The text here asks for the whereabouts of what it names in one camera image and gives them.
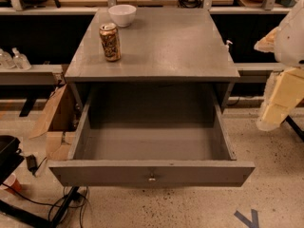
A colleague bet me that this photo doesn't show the red plastic cup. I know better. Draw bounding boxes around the red plastic cup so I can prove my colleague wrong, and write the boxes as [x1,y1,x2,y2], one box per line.
[0,173,22,194]

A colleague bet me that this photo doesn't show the small white pump bottle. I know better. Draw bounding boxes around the small white pump bottle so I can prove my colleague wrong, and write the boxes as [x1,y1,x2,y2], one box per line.
[225,40,233,52]

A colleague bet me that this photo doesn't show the grey top drawer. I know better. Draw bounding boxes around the grey top drawer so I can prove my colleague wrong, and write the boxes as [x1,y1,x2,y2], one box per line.
[49,84,255,188]

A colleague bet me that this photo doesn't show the clear sanitizer bottle left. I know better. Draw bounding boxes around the clear sanitizer bottle left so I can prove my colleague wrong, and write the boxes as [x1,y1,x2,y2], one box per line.
[0,48,15,69]

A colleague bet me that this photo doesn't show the black bin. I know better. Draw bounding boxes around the black bin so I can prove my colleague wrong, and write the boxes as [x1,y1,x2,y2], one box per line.
[0,135,24,183]

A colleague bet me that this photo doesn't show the grey wooden drawer cabinet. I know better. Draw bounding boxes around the grey wooden drawer cabinet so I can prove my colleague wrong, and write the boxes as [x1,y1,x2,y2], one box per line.
[66,7,239,107]

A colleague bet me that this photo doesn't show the clear sanitizer bottle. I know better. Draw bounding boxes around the clear sanitizer bottle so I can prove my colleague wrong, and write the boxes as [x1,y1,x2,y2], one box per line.
[12,47,31,70]
[0,48,15,69]

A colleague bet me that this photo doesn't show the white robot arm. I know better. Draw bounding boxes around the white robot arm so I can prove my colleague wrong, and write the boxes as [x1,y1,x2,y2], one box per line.
[254,0,304,131]

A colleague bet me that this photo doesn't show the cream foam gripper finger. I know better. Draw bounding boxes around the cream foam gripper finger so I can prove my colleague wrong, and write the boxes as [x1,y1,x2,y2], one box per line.
[256,67,304,131]

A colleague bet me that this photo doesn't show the gold beverage can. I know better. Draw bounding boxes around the gold beverage can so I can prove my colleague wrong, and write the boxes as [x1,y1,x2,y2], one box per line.
[99,23,121,62]

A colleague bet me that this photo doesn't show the brown cardboard box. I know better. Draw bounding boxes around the brown cardboard box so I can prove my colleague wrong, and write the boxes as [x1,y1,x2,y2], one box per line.
[29,85,75,161]

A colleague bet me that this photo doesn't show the black floor cable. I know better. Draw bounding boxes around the black floor cable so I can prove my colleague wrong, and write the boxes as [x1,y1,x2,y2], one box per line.
[0,182,91,228]

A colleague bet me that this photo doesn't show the black metal floor leg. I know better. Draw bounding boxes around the black metal floor leg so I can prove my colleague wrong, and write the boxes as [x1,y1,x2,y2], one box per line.
[286,116,304,142]

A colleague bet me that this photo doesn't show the black stand leg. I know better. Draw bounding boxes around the black stand leg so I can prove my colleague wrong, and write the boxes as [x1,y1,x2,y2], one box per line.
[0,186,82,228]

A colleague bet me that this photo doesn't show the clear sanitizer bottle right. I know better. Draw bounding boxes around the clear sanitizer bottle right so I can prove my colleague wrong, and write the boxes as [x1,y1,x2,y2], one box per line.
[12,47,31,70]

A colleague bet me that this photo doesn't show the black power adapter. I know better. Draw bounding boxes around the black power adapter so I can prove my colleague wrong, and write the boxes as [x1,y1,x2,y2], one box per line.
[26,155,38,173]

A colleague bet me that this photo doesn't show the white ceramic bowl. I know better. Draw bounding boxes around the white ceramic bowl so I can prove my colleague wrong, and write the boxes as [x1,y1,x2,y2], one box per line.
[108,5,137,27]

